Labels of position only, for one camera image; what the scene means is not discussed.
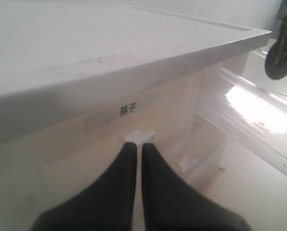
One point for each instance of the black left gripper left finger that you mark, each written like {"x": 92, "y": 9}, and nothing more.
{"x": 106, "y": 205}

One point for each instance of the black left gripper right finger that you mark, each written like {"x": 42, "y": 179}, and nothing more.
{"x": 170, "y": 204}

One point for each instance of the key bunch with blue fob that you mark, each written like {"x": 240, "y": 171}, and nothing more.
{"x": 276, "y": 58}

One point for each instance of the middle wide clear drawer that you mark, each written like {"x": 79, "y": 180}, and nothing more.
{"x": 199, "y": 156}

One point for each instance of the white translucent drawer cabinet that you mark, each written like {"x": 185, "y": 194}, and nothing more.
{"x": 60, "y": 61}

